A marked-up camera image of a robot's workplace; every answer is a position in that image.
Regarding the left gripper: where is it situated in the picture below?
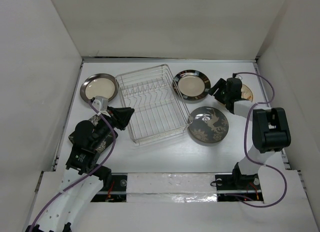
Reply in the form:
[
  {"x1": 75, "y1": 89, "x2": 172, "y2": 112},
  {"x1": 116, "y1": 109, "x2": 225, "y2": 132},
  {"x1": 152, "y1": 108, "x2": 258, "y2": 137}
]
[{"x1": 92, "y1": 104, "x2": 134, "y2": 148}]

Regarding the black gold rimmed plate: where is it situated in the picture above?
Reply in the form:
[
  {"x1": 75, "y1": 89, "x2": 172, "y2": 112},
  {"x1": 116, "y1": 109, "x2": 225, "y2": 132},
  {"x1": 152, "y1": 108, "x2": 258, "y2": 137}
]
[{"x1": 172, "y1": 69, "x2": 211, "y2": 101}]

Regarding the cream bird painted plate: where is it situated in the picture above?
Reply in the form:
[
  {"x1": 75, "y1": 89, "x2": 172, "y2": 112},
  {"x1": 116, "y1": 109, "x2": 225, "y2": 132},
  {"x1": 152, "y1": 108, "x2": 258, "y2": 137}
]
[{"x1": 215, "y1": 82, "x2": 254, "y2": 106}]

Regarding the black square floral plate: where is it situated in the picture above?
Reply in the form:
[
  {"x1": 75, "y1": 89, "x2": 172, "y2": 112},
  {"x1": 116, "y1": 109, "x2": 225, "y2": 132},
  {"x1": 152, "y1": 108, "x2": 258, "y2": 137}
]
[{"x1": 68, "y1": 114, "x2": 114, "y2": 154}]

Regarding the silver rimmed cream plate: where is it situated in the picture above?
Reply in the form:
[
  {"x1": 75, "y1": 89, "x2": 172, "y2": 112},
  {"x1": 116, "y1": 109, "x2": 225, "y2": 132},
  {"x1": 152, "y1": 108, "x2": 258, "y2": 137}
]
[{"x1": 79, "y1": 73, "x2": 119, "y2": 102}]

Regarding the dark grey deer plate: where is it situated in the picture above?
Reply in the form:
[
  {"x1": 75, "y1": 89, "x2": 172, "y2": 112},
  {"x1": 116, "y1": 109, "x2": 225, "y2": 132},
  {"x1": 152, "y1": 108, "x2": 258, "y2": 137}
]
[{"x1": 188, "y1": 106, "x2": 229, "y2": 144}]

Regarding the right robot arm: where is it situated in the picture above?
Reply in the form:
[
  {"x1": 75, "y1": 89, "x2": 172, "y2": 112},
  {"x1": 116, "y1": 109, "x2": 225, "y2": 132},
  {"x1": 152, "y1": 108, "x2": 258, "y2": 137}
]
[{"x1": 208, "y1": 77, "x2": 291, "y2": 190}]

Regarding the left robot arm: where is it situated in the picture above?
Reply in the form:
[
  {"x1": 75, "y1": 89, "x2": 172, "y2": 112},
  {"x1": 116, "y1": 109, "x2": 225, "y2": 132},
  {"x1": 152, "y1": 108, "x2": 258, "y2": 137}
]
[{"x1": 26, "y1": 106, "x2": 135, "y2": 232}]

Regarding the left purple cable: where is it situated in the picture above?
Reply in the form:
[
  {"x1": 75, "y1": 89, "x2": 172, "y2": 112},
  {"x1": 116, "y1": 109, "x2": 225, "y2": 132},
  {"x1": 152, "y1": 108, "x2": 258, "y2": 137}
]
[{"x1": 31, "y1": 101, "x2": 119, "y2": 229}]

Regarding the purple cable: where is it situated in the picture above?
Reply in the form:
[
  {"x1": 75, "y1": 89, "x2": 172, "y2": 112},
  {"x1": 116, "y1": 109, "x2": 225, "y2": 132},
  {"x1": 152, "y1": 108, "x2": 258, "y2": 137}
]
[
  {"x1": 31, "y1": 101, "x2": 119, "y2": 229},
  {"x1": 232, "y1": 71, "x2": 288, "y2": 208}
]

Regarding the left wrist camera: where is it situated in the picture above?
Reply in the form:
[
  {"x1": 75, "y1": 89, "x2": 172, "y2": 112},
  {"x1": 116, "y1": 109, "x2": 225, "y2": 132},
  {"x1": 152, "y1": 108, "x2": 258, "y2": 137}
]
[{"x1": 90, "y1": 96, "x2": 109, "y2": 112}]

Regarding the wire dish rack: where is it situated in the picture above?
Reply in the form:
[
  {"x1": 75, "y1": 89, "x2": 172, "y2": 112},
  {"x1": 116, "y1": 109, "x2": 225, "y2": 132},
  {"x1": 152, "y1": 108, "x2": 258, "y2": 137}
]
[{"x1": 115, "y1": 64, "x2": 190, "y2": 144}]

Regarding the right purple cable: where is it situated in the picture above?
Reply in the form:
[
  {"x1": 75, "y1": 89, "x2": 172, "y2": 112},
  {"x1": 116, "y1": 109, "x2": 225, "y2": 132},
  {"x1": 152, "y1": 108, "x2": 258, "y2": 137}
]
[{"x1": 232, "y1": 71, "x2": 288, "y2": 208}]

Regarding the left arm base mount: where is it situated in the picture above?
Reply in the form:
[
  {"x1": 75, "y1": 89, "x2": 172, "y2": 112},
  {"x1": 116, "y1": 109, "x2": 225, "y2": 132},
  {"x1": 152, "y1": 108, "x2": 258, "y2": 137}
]
[{"x1": 91, "y1": 173, "x2": 128, "y2": 203}]

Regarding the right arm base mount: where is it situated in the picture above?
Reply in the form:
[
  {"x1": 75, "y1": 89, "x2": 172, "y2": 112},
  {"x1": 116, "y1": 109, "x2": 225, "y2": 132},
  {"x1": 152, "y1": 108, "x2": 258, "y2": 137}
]
[{"x1": 210, "y1": 173, "x2": 264, "y2": 202}]

